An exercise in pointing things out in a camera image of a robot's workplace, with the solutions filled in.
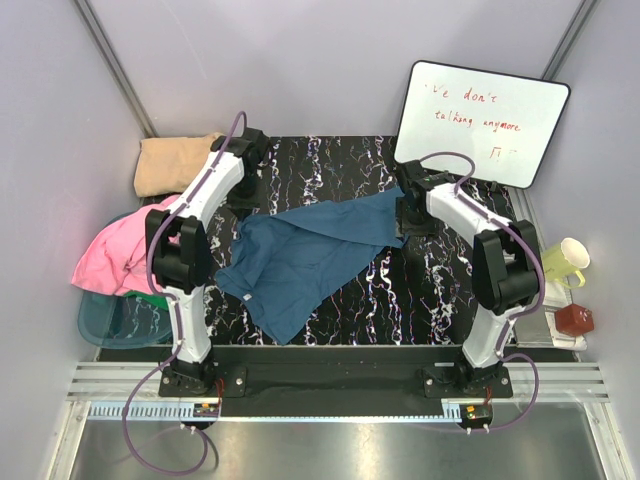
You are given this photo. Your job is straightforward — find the blue t shirt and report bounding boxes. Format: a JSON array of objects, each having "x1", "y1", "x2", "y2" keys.
[{"x1": 215, "y1": 188, "x2": 405, "y2": 345}]

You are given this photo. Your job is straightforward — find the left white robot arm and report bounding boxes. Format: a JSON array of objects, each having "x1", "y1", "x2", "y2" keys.
[{"x1": 145, "y1": 127, "x2": 271, "y2": 397}]

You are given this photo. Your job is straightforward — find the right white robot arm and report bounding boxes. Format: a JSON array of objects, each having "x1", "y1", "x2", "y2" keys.
[{"x1": 394, "y1": 159, "x2": 545, "y2": 397}]

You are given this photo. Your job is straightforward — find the white paper stack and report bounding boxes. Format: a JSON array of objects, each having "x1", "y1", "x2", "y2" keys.
[{"x1": 543, "y1": 282, "x2": 588, "y2": 352}]

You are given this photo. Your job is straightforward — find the folded beige t shirt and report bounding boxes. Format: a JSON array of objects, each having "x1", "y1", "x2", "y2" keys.
[{"x1": 133, "y1": 132, "x2": 222, "y2": 198}]

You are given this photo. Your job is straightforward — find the white whiteboard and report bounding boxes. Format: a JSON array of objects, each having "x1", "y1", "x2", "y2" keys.
[{"x1": 394, "y1": 60, "x2": 571, "y2": 189}]

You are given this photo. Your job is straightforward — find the green t shirt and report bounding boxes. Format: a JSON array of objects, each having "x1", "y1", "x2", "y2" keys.
[{"x1": 123, "y1": 291, "x2": 168, "y2": 310}]

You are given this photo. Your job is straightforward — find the pink t shirt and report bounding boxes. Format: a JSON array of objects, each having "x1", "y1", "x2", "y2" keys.
[{"x1": 71, "y1": 195, "x2": 179, "y2": 296}]

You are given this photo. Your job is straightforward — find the yellow green mug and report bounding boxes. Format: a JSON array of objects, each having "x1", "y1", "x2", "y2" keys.
[{"x1": 541, "y1": 237, "x2": 591, "y2": 289}]

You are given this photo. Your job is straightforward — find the grey setup guide booklet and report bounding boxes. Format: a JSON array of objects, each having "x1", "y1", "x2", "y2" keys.
[{"x1": 514, "y1": 309, "x2": 553, "y2": 348}]

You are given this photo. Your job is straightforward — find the teal plastic basket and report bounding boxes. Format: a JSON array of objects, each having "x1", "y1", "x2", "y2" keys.
[{"x1": 77, "y1": 212, "x2": 172, "y2": 349}]

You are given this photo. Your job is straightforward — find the red brown box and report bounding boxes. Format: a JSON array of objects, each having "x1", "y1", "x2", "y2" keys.
[{"x1": 554, "y1": 303, "x2": 595, "y2": 337}]

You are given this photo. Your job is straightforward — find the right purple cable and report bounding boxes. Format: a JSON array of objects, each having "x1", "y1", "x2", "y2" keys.
[{"x1": 417, "y1": 152, "x2": 546, "y2": 433}]

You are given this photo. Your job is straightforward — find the purple cable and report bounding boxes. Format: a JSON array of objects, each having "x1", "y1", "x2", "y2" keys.
[
  {"x1": 417, "y1": 152, "x2": 546, "y2": 433},
  {"x1": 120, "y1": 110, "x2": 249, "y2": 474}
]

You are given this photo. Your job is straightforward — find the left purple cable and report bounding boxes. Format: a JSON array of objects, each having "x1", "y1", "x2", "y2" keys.
[{"x1": 120, "y1": 110, "x2": 249, "y2": 474}]

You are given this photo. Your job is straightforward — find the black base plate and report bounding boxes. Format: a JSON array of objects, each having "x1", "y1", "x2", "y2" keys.
[{"x1": 159, "y1": 346, "x2": 513, "y2": 399}]

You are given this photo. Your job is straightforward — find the aluminium rail frame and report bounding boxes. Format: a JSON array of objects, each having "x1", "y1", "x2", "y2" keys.
[{"x1": 46, "y1": 352, "x2": 636, "y2": 479}]

